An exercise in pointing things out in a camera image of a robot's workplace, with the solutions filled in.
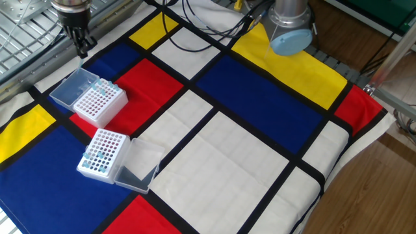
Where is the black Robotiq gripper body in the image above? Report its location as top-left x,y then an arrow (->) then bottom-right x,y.
57,9 -> 92,33

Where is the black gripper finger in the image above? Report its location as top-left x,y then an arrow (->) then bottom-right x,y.
64,27 -> 86,60
77,28 -> 99,59

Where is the white pipette tip box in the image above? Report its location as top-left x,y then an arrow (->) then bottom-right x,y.
76,128 -> 166,195
49,67 -> 129,129

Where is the silver wrist coupling flange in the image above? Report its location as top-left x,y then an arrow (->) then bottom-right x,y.
50,0 -> 94,14

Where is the perforated metal plate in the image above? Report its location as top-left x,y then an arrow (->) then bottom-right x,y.
0,0 -> 58,24

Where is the Mondrian pattern colour-block tablecloth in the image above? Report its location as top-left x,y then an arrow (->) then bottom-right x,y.
0,0 -> 397,234

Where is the black cable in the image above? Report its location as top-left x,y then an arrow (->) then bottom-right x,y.
161,0 -> 228,53
181,0 -> 271,39

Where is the grey cable silver connector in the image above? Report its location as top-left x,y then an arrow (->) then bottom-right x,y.
250,11 -> 270,29

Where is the aluminium frame post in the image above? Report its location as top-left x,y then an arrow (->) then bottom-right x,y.
369,19 -> 416,88

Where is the aluminium frame beam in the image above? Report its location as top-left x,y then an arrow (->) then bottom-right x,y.
363,84 -> 416,121

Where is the grey cable bundle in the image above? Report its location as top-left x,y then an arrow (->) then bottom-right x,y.
392,103 -> 416,146

